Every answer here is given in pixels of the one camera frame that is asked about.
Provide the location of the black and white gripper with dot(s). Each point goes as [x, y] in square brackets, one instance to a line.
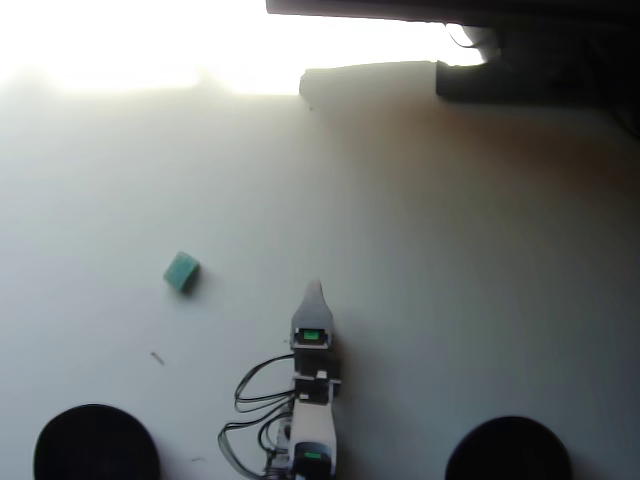
[316, 362]

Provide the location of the blue foam cube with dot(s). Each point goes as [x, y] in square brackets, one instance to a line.
[181, 273]

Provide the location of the grey flat box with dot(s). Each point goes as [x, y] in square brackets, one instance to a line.
[365, 79]

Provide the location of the black round bowl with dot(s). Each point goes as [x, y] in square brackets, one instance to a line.
[507, 450]
[95, 445]

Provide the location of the black box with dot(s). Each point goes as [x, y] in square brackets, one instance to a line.
[525, 82]

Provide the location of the dark overhead shelf edge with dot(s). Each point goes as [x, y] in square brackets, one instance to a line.
[450, 9]

